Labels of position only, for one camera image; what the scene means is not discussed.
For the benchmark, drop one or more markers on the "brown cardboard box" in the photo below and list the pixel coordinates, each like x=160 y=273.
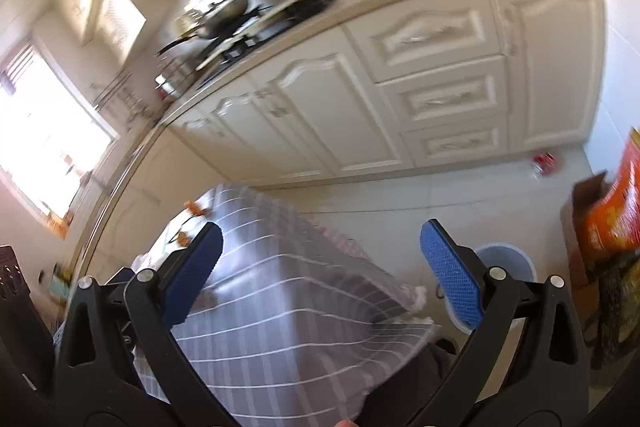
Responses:
x=581 y=207

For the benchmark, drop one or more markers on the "cream cabinet drawer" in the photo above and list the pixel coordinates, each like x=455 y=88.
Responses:
x=425 y=39
x=452 y=143
x=442 y=99

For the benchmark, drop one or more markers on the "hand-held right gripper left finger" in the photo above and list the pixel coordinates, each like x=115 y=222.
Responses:
x=195 y=272

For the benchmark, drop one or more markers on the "orange printed bag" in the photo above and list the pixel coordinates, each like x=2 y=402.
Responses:
x=617 y=207

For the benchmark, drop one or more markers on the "grey checked tablecloth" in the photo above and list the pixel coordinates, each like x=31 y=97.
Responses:
x=300 y=307

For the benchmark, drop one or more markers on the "dark cloth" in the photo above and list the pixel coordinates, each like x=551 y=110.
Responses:
x=430 y=377

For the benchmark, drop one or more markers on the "orange peel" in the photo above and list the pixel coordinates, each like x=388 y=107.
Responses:
x=181 y=238
x=193 y=208

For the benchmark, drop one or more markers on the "pale blue trash bin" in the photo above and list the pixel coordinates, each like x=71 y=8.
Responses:
x=515 y=263

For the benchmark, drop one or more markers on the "wall utensil rack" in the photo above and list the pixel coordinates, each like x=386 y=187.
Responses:
x=117 y=94

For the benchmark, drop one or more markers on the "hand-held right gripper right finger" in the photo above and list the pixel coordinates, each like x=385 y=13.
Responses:
x=452 y=277

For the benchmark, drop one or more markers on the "kitchen window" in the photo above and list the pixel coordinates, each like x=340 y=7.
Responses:
x=50 y=132

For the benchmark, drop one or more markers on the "black perforated plastic object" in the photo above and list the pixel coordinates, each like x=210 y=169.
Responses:
x=15 y=277

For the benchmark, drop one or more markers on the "cream lattice vent cover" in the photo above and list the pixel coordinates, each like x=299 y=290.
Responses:
x=122 y=19

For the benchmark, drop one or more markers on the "black gas stove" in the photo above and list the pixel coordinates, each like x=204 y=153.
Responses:
x=300 y=7

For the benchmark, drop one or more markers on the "steel wok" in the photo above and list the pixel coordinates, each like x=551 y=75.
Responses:
x=225 y=10

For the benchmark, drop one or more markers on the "dark patterned bag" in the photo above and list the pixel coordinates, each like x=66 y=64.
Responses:
x=616 y=307

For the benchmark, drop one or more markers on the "cream kitchen base cabinets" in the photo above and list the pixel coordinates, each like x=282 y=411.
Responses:
x=320 y=107

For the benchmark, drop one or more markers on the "red drink can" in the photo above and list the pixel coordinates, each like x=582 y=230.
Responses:
x=543 y=164

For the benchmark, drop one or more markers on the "steel stock pot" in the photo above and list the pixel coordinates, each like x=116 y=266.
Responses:
x=167 y=87

